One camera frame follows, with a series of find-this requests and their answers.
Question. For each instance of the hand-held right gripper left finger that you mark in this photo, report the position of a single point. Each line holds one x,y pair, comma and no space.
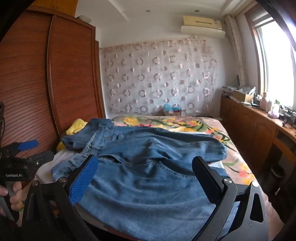
84,178

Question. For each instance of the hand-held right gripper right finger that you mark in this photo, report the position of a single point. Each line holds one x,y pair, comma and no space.
205,180

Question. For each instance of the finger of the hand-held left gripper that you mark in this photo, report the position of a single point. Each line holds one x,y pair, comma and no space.
27,144
42,157

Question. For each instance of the blue denim pants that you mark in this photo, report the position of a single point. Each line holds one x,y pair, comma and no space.
143,180

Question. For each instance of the person's left hand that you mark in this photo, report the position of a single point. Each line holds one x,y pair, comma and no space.
16,197

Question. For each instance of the yellow plush toy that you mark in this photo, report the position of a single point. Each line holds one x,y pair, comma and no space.
76,126

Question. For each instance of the long wooden cabinet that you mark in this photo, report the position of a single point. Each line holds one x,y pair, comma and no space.
249,129

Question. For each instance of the grey trash bin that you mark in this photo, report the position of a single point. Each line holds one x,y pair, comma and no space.
277,173

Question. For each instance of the small cardboard box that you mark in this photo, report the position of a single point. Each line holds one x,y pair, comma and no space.
173,113

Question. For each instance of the wooden slatted wardrobe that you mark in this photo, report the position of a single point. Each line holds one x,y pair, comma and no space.
69,69

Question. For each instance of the flat open cardboard box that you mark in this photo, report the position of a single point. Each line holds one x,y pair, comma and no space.
241,95

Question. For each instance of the white jar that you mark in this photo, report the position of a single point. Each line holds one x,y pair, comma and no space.
268,106

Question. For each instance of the pile of patterned cloths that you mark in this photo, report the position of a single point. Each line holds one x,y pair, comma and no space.
240,88

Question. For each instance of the circle patterned sheer curtain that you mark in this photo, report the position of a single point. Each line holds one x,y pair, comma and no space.
150,76

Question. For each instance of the wooden framed window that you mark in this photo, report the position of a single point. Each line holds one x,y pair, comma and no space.
277,69

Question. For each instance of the patterned window curtain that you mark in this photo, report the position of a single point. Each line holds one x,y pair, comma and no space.
235,51

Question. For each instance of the white box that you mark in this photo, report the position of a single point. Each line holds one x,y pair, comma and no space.
84,19

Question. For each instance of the black camera gadget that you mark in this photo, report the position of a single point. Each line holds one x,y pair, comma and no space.
283,112
290,119

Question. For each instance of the cream wall air conditioner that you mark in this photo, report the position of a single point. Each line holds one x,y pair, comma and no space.
201,30

